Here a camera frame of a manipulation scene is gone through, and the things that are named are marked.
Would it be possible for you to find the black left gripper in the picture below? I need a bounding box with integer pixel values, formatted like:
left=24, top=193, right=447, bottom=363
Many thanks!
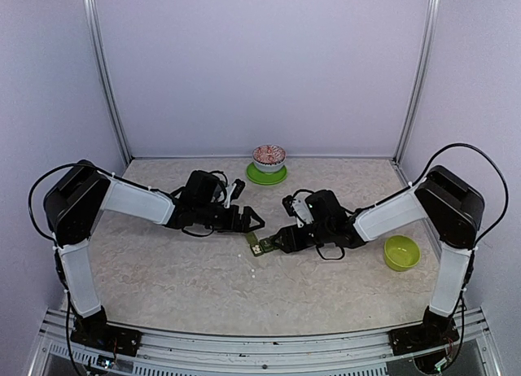
left=195, top=200, right=265, bottom=233

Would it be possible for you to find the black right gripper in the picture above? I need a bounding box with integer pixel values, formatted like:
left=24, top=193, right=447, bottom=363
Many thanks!
left=270, top=221, right=333, bottom=253

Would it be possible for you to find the green pill organizer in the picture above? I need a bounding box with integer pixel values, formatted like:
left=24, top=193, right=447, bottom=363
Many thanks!
left=245, top=232, right=278, bottom=257

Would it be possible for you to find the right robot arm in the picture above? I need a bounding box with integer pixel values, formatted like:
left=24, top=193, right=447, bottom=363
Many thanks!
left=270, top=160, right=489, bottom=347

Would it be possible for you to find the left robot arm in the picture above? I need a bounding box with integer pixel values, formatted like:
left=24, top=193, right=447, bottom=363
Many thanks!
left=28, top=160, right=265, bottom=348

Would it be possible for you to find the green plate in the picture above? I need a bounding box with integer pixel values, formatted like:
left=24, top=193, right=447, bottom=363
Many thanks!
left=246, top=163, right=287, bottom=186

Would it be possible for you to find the red patterned white bowl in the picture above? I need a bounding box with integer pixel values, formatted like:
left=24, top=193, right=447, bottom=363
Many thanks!
left=252, top=144, right=287, bottom=173

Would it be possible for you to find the lime green bowl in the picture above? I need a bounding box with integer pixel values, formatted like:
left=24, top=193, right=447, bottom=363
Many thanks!
left=383, top=235, right=421, bottom=272

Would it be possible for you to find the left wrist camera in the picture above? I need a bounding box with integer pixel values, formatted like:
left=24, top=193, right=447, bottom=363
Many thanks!
left=223, top=179, right=246, bottom=208

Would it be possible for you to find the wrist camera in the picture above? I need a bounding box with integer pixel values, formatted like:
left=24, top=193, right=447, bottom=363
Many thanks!
left=282, top=195, right=314, bottom=228
left=223, top=179, right=246, bottom=208

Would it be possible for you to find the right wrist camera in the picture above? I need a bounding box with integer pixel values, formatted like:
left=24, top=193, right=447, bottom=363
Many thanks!
left=282, top=195, right=314, bottom=228

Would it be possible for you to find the front aluminium rail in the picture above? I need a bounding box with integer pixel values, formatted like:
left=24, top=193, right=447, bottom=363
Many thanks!
left=26, top=308, right=503, bottom=375

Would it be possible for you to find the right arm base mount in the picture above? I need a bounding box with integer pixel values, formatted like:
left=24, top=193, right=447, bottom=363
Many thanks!
left=388, top=308, right=460, bottom=356

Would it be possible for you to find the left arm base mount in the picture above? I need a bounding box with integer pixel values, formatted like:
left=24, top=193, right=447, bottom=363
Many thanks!
left=70, top=321, right=142, bottom=357

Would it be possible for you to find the left aluminium frame post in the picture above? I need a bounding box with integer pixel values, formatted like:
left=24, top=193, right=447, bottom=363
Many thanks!
left=83, top=0, right=133, bottom=166

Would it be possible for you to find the aluminium frame post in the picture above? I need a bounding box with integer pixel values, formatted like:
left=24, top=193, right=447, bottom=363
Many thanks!
left=393, top=0, right=440, bottom=165
left=83, top=0, right=133, bottom=166

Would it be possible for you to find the right aluminium frame post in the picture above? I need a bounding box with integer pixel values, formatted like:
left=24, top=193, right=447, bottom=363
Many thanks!
left=393, top=0, right=440, bottom=165

